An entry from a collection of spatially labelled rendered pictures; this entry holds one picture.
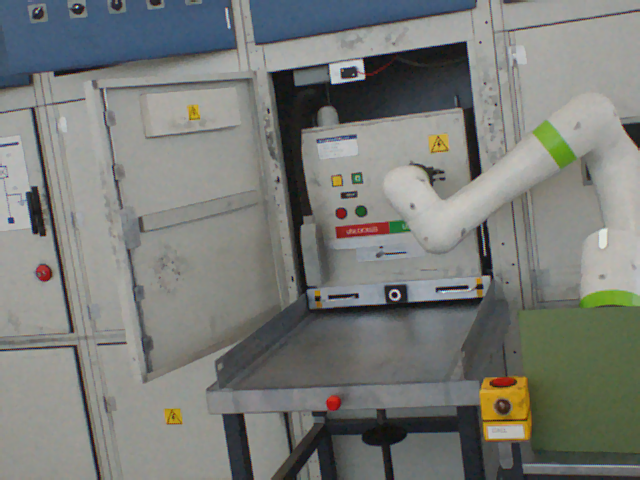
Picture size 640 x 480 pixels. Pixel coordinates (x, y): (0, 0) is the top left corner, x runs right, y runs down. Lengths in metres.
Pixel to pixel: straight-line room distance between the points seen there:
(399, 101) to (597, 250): 1.61
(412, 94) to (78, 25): 1.27
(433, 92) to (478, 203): 1.24
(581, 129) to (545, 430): 0.70
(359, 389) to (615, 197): 0.73
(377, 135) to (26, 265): 1.24
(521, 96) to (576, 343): 0.94
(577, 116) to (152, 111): 1.02
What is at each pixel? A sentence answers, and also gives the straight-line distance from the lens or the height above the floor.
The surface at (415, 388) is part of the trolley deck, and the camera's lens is 1.88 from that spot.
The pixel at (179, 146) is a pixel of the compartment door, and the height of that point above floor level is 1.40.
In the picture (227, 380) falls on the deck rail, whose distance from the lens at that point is 2.06.
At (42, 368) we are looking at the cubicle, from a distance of 3.08.
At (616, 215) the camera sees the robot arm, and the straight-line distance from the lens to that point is 2.08.
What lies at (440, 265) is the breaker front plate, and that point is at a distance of 2.52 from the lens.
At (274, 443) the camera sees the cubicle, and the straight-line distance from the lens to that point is 2.78.
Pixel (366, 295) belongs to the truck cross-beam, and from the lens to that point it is 2.57.
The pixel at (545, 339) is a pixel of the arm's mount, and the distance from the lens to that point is 1.66.
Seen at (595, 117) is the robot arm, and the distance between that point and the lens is 2.06.
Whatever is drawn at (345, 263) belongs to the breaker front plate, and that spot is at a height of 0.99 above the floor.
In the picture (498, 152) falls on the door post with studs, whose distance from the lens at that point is 2.44.
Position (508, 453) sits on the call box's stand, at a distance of 1.68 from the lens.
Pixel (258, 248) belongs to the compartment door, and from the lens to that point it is 2.57.
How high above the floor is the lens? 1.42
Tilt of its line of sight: 8 degrees down
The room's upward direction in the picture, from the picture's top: 8 degrees counter-clockwise
